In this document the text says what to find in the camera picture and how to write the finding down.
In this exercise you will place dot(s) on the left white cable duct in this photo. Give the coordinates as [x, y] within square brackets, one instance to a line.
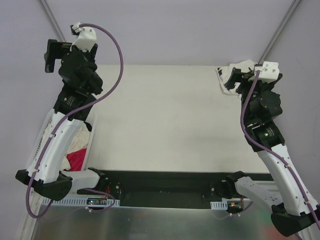
[86, 202]

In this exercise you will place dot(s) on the white plastic laundry basket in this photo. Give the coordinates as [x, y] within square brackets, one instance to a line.
[46, 130]

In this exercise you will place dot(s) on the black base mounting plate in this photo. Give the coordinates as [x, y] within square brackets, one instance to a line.
[172, 190]

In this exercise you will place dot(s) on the pink red t shirt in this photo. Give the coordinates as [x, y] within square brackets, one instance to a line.
[76, 160]

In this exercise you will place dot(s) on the white cable duct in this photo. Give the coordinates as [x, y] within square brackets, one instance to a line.
[86, 202]
[219, 205]

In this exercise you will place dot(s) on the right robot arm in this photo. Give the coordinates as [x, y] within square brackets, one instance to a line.
[294, 209]

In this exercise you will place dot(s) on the right white cable duct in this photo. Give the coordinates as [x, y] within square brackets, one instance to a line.
[219, 205]

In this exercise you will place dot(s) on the aluminium frame post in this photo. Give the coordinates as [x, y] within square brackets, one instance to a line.
[279, 30]
[48, 13]

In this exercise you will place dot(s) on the left aluminium frame post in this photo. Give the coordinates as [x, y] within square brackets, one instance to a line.
[48, 13]

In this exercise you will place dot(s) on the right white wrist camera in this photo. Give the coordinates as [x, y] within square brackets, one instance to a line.
[268, 71]

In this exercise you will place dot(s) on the white black printed t shirt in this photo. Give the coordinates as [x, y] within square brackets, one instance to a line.
[224, 73]

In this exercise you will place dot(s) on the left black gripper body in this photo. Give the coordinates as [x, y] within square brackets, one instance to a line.
[52, 53]

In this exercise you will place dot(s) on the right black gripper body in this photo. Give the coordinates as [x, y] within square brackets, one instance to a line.
[235, 78]

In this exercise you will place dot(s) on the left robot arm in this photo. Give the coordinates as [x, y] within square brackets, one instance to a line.
[81, 85]

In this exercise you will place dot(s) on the right aluminium frame post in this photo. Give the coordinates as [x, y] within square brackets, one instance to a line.
[279, 30]

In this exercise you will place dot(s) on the cream white t shirt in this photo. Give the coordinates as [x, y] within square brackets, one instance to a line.
[79, 141]

